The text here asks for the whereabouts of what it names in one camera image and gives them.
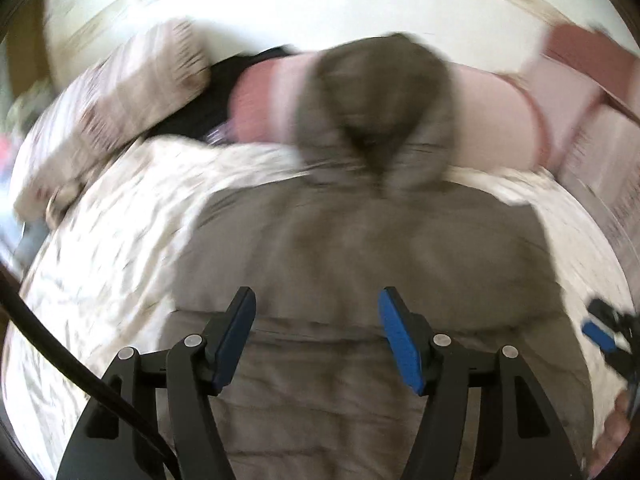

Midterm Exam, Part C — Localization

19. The grey-brown quilted jacket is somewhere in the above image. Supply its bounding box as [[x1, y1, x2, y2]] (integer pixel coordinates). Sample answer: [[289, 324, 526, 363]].
[[170, 32, 596, 480]]

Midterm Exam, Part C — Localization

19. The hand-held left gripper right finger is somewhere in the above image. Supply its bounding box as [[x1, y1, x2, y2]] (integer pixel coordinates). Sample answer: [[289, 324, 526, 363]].
[[378, 287, 586, 480]]

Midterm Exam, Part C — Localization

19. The pink folded quilt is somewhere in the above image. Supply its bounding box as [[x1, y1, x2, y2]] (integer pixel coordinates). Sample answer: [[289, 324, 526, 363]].
[[227, 55, 556, 171]]

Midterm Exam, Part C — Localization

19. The black cloth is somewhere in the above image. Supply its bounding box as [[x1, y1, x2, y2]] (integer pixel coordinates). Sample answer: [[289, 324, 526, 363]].
[[150, 45, 301, 142]]

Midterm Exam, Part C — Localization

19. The black cable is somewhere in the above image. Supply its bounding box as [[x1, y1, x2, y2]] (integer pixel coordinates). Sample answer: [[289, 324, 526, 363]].
[[0, 267, 181, 480]]

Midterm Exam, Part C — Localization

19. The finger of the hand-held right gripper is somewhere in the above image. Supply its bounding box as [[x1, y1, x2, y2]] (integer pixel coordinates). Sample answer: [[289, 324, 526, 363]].
[[581, 298, 623, 355]]

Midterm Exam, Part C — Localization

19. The person's right hand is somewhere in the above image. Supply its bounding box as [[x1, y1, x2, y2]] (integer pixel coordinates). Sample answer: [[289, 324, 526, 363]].
[[587, 389, 640, 478]]

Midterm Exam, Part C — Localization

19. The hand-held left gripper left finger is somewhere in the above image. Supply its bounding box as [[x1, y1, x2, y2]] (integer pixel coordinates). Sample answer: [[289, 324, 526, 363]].
[[55, 287, 257, 480]]

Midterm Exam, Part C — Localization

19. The white floral bed sheet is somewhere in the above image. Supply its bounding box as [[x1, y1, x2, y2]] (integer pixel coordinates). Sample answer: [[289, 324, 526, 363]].
[[0, 137, 632, 480]]

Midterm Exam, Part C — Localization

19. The striped floral pillow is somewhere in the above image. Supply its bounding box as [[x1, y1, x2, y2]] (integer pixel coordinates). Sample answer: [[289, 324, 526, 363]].
[[12, 17, 213, 226]]

